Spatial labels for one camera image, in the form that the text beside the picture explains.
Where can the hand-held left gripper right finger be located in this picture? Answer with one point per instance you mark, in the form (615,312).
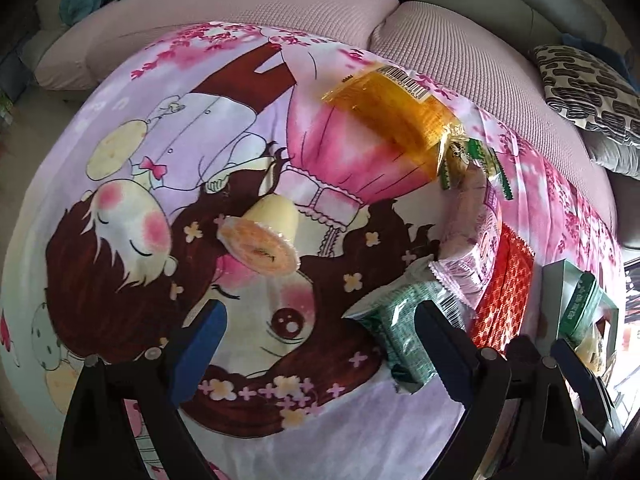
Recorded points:
(445,355)

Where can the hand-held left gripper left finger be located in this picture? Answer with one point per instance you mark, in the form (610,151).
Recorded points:
(200,345)

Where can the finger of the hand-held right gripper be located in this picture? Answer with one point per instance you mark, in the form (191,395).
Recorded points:
(580,375)

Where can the small green foil packet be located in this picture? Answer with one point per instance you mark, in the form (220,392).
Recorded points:
(400,325)

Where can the large green packet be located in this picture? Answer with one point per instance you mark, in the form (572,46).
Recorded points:
(580,305)

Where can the teal cardboard box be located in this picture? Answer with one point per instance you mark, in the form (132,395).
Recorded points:
(555,300)

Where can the large red cracker packet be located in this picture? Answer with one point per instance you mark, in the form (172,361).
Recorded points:
(505,290)

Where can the clear bun packet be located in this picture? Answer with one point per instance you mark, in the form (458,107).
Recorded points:
(475,240)

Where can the orange pudding cup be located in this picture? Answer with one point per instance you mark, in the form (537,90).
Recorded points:
(262,240)

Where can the green and white clear packet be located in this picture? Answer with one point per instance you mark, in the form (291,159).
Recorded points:
(485,165)

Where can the orange bread packet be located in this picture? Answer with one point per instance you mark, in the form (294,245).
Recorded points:
(390,115)

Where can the printed cartoon blanket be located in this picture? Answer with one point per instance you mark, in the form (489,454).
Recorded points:
(125,160)

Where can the grey pillow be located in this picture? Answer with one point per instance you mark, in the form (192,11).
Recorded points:
(615,157)

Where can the black and white patterned pillow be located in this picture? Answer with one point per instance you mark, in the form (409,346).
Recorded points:
(585,90)

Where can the dark blue cloth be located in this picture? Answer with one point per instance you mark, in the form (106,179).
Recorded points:
(607,60)

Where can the grey sofa with pink cover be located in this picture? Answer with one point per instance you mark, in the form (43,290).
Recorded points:
(300,0)

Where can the teal blue cloth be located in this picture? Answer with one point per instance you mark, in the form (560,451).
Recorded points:
(80,2)

